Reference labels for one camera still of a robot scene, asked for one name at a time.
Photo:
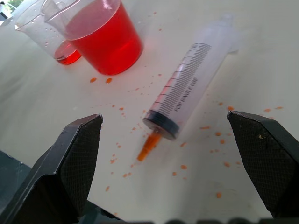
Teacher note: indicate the clear plastic syringe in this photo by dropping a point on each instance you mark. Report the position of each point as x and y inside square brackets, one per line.
[187, 86]

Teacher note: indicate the plastic beaker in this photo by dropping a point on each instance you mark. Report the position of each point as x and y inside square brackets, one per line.
[44, 35]

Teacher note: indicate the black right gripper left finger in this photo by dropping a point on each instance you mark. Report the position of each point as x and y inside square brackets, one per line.
[58, 168]

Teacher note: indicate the beaker of red liquid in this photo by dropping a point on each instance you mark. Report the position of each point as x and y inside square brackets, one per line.
[105, 39]

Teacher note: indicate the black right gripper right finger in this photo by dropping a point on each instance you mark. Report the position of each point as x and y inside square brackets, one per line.
[268, 158]

